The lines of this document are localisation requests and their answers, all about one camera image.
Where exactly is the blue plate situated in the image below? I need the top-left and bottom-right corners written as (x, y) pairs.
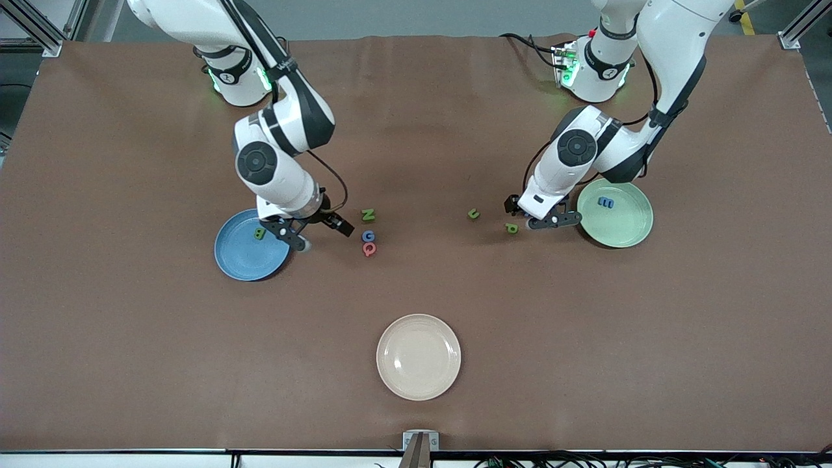
top-left (214, 208), bottom-right (292, 282)

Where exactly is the grey metal mount bracket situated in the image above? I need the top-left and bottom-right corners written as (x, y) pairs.
top-left (400, 430), bottom-right (440, 468)

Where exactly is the green plate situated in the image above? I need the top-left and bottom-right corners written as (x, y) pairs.
top-left (577, 178), bottom-right (655, 249)

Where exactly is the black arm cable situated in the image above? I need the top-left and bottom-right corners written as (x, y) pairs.
top-left (522, 55), bottom-right (660, 197)
top-left (218, 0), bottom-right (349, 215)

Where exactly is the black base power cable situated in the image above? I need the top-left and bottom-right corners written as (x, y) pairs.
top-left (499, 32), bottom-right (567, 69)

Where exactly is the cream plate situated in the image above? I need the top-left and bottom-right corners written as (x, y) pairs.
top-left (376, 314), bottom-right (462, 402)

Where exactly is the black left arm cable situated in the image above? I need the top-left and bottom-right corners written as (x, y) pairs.
top-left (522, 55), bottom-right (660, 197)

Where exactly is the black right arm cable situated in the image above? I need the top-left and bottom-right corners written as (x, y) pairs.
top-left (218, 0), bottom-right (349, 215)

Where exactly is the brown table mat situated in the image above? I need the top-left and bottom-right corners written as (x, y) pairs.
top-left (0, 34), bottom-right (832, 453)

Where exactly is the black cable bundle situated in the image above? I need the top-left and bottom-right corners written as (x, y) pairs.
top-left (473, 450), bottom-right (832, 468)

